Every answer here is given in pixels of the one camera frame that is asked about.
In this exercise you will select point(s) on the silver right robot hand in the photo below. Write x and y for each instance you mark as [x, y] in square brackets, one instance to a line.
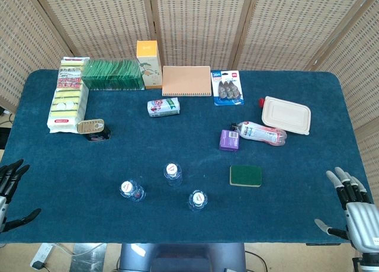
[362, 224]

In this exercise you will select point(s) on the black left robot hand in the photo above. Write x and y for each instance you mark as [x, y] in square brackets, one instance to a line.
[9, 177]

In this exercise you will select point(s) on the clear water bottle red label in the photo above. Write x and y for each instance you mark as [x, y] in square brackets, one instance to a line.
[127, 187]

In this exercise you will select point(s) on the clear water bottle white cap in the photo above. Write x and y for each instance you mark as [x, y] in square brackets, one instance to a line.
[197, 198]
[173, 169]

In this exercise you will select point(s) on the dark robot base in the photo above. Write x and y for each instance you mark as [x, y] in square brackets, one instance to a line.
[183, 258]

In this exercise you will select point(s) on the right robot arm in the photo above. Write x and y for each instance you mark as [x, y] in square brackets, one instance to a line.
[368, 263]

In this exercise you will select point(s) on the white power strip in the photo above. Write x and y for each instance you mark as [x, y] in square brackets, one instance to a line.
[43, 252]

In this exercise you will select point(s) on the yellow sponge multipack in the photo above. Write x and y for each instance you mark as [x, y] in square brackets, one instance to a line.
[66, 100]

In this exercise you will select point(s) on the black luncheon meat can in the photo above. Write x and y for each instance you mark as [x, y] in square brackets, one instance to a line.
[93, 129]

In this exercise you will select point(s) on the shiny metal floor plate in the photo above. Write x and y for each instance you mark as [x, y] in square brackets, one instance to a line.
[89, 258]

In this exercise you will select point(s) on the green yellow scouring sponge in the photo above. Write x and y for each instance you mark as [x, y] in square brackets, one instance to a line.
[245, 175]

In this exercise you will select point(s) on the beige lidded food container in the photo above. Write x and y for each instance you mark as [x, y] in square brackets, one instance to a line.
[285, 114]

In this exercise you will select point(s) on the lying bottle red white label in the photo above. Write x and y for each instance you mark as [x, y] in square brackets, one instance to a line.
[260, 133]

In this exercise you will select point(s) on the green tea sachet box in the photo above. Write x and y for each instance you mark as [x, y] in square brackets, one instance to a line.
[111, 75]

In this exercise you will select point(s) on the small purple box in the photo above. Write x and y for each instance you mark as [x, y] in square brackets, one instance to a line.
[228, 140]

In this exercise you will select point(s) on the small red cap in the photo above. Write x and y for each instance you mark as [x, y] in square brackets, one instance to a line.
[262, 102]

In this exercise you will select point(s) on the white green lying can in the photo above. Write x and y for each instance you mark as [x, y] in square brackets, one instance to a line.
[163, 107]

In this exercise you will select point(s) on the blue table carpet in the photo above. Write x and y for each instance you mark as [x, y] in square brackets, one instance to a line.
[177, 141]

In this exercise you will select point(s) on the tall orange white carton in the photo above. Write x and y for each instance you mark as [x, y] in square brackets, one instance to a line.
[149, 64]

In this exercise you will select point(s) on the blue correction tape pack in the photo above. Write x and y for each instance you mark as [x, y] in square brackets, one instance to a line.
[227, 88]

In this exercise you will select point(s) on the orange spiral notebook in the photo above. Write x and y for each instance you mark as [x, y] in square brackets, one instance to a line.
[186, 81]

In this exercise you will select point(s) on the woven bamboo folding screen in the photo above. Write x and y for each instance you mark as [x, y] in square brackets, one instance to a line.
[192, 23]

